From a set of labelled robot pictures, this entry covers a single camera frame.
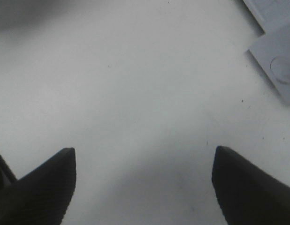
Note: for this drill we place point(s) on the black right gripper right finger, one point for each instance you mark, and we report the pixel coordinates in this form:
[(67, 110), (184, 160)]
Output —
[(246, 194)]

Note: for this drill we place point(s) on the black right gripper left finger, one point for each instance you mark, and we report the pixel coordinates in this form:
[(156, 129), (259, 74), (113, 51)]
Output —
[(42, 196)]

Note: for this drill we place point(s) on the white microwave oven body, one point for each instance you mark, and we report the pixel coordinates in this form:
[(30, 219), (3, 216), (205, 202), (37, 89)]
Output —
[(273, 16)]

